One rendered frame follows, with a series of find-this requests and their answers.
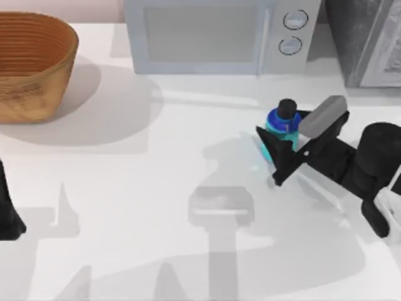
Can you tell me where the teal bottle with black cap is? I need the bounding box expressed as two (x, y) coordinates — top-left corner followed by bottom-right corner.
(260, 98), (303, 162)

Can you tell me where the pale grey rounded box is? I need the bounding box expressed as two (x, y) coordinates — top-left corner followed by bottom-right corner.
(298, 95), (348, 139)

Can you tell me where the round microwave knob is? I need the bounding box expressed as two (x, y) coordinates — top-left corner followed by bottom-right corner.
(283, 9), (310, 29)
(278, 35), (303, 56)

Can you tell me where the grey cabinet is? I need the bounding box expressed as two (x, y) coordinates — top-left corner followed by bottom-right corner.
(325, 0), (401, 89)

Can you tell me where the pale microwave oven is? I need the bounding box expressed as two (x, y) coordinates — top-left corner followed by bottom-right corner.
(122, 0), (323, 77)

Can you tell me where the brown woven basket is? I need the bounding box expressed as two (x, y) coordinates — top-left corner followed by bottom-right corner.
(0, 11), (80, 125)

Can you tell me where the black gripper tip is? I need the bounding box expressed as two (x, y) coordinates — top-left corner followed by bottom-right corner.
(0, 159), (28, 242)

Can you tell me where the pale microwave door handle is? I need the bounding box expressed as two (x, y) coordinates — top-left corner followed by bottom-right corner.
(258, 8), (271, 77)

